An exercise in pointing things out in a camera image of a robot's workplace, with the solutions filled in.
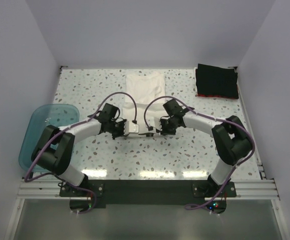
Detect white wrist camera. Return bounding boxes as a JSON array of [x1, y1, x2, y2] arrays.
[[153, 117, 162, 135], [124, 121, 139, 136]]

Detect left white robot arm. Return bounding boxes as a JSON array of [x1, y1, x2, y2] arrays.
[[30, 103, 127, 196]]

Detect folded black t shirt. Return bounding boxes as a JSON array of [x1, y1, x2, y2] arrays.
[[195, 63, 238, 88]]

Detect white t shirt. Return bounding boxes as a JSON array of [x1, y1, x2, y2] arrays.
[[122, 71, 165, 138]]

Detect aluminium frame rail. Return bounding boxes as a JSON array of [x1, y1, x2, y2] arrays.
[[16, 159, 282, 201]]

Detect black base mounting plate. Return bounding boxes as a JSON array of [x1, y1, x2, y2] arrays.
[[58, 180, 237, 213]]

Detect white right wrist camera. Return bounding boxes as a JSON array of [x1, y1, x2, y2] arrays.
[[153, 117, 162, 135]]

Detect folded red t shirt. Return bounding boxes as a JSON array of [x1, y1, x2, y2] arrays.
[[197, 85, 239, 100]]

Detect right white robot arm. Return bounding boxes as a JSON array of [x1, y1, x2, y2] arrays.
[[160, 99, 255, 197]]

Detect teal transparent plastic bin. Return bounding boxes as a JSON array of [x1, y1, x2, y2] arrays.
[[18, 103, 80, 171]]

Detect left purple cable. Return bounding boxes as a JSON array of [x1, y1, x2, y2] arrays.
[[24, 92, 139, 215]]

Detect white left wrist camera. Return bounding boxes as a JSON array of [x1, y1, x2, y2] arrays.
[[124, 121, 139, 136]]

